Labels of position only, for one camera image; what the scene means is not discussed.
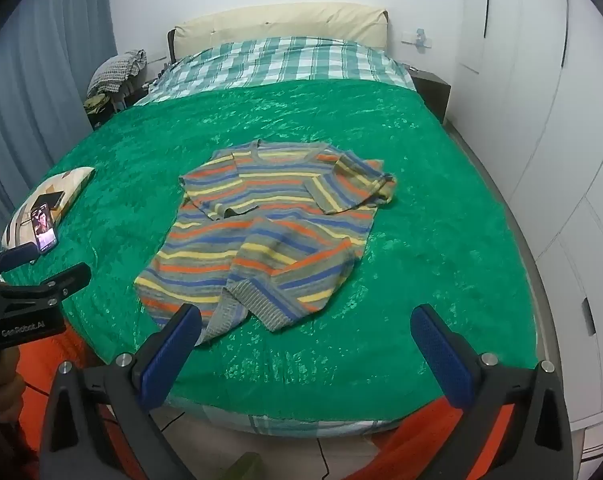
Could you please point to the striped knit sweater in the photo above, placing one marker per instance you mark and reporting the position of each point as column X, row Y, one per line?
column 281, row 220

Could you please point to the white wardrobe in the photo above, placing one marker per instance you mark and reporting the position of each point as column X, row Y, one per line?
column 546, row 135

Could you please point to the grey bed frame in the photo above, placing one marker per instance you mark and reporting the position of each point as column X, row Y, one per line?
column 526, row 270

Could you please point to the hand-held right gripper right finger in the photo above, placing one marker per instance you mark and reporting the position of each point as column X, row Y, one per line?
column 441, row 360

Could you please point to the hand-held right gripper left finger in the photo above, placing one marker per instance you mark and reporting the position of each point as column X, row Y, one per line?
column 174, row 355

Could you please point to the patterned pillow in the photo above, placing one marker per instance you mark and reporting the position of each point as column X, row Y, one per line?
column 66, row 185

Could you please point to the pile of clothes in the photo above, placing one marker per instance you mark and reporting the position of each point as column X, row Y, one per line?
column 116, row 70

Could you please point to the person's orange mesh clothing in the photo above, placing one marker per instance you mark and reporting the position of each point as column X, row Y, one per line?
column 421, row 442

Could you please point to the wall socket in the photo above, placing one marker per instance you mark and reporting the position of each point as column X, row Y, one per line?
column 417, row 39

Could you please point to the grey-blue curtain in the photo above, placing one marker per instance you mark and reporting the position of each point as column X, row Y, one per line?
column 41, row 85

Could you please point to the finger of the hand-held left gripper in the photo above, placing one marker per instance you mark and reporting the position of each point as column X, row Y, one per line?
column 66, row 280
column 18, row 255

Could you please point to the green object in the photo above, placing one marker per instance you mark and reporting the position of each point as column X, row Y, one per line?
column 244, row 467

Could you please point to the smartphone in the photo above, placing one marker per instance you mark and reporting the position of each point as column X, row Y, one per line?
column 44, row 227

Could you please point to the green plaid bedsheet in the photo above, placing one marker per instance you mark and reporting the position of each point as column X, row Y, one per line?
column 281, row 60

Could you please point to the person's left hand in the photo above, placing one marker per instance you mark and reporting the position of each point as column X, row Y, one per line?
column 6, row 380

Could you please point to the dark nightstand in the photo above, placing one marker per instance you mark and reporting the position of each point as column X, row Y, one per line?
column 434, row 90

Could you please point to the green fuzzy blanket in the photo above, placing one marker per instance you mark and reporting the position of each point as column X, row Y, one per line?
column 431, row 235

